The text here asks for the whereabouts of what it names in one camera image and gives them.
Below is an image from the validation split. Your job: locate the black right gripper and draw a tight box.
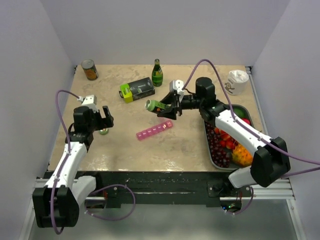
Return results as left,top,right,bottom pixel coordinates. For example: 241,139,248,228
157,91,204,120

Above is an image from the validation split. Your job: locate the green bottle cap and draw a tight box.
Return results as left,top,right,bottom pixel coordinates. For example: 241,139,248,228
99,128,109,135

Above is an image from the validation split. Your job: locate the pink weekly pill organizer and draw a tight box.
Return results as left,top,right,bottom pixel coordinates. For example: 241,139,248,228
136,119,174,141

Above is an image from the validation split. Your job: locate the green pill bottle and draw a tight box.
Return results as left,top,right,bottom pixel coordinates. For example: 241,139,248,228
145,100,170,113

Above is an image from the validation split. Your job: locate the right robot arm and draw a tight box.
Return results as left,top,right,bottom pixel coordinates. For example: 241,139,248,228
158,77,291,197

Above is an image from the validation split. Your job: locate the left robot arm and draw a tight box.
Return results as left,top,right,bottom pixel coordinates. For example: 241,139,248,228
32,105,114,230

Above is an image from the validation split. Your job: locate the green glass bottle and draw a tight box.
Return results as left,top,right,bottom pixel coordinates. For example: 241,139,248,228
151,58,164,87

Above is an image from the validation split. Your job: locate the black green razor box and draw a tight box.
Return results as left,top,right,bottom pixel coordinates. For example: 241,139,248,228
118,77,155,103

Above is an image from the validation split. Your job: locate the orange labelled tin can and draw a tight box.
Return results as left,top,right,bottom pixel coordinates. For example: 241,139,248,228
81,59,99,81

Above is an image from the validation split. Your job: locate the white paper bag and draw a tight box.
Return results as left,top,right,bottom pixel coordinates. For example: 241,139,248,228
224,70,249,96

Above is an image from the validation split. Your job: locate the green apple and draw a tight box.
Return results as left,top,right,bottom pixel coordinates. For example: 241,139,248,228
233,108,246,119

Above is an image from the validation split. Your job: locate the dark red grapes bunch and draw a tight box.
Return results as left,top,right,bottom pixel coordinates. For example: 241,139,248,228
204,121,231,168

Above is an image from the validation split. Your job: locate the grey fruit tray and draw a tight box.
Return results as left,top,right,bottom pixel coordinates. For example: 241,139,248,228
203,104,255,171

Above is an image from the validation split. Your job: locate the red apple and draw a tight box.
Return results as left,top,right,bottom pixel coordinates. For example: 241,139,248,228
242,118,251,125

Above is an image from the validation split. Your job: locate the yellow dragon fruit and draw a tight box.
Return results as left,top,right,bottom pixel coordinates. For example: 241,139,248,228
231,144,253,167

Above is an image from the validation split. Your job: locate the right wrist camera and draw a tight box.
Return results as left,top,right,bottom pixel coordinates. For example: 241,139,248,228
169,79,184,96

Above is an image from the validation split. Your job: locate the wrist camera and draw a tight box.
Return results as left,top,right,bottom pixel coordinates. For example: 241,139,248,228
81,94,99,113
169,79,184,96

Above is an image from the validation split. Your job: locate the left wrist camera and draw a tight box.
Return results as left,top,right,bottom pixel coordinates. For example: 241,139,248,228
81,94,99,113

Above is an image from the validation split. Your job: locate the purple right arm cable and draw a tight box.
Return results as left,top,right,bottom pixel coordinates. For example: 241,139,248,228
182,58,320,216

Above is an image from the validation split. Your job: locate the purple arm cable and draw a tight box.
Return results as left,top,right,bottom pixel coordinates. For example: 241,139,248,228
49,89,83,235
182,58,320,216

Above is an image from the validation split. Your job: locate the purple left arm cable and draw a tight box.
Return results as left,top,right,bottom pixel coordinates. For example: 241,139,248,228
49,89,83,235

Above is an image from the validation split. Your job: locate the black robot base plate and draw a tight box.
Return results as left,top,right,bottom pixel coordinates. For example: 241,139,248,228
75,171,251,208

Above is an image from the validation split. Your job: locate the aluminium frame rail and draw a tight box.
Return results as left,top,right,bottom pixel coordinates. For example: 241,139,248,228
245,66,295,200

